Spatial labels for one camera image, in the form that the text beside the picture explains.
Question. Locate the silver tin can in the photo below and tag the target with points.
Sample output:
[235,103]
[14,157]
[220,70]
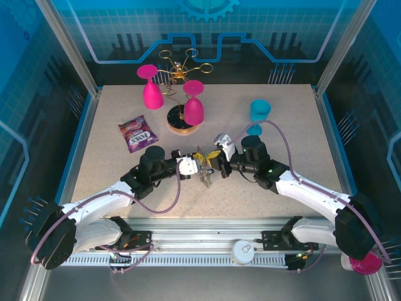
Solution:
[242,252]

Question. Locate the teal plastic goblet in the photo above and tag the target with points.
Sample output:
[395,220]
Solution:
[259,111]

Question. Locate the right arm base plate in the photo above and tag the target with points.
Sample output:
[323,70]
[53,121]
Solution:
[271,239]

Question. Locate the aluminium frame post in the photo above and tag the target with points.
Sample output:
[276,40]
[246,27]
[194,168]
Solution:
[343,47]
[70,47]

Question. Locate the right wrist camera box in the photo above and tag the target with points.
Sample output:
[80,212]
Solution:
[226,144]

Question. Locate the aluminium side rail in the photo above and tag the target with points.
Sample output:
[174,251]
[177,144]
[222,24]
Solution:
[327,125]
[86,125]

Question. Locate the large keyring with keys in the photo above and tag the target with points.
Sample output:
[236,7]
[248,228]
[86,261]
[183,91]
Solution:
[205,178]

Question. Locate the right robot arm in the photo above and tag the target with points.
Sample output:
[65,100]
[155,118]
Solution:
[313,191]

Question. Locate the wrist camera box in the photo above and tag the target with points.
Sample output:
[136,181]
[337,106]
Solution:
[226,144]
[188,166]

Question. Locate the purple candy bag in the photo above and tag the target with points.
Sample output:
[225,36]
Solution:
[138,135]

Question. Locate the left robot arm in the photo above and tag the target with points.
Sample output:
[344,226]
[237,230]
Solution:
[94,203]

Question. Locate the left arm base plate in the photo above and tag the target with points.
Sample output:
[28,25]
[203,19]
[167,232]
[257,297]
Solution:
[141,239]

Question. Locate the pink-lidded white cup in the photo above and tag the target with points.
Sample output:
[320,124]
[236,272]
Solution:
[365,266]

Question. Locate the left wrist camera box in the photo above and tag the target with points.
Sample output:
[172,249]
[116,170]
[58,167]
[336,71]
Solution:
[188,166]

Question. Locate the aluminium mounting rail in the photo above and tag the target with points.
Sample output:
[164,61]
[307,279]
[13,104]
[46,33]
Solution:
[194,233]

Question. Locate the pink plastic goblet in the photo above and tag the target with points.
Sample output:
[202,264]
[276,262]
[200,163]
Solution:
[152,95]
[193,111]

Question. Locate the clear key tag dark rim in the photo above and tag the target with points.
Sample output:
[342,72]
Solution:
[210,171]

